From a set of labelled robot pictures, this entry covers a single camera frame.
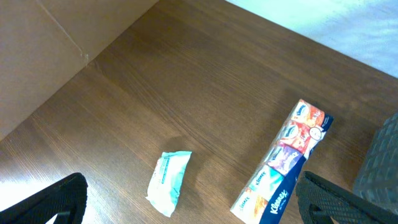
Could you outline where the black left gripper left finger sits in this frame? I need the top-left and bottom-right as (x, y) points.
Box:
(1, 172), (88, 224)

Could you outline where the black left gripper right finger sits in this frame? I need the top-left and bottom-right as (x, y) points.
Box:
(295, 171), (397, 224)

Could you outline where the grey plastic basket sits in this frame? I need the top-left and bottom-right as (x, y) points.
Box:
(353, 114), (397, 214)

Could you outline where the Kleenex tissue multipack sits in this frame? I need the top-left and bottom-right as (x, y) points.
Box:
(230, 99), (334, 224)

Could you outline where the teal wet wipes packet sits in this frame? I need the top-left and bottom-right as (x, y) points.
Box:
(146, 151), (192, 218)

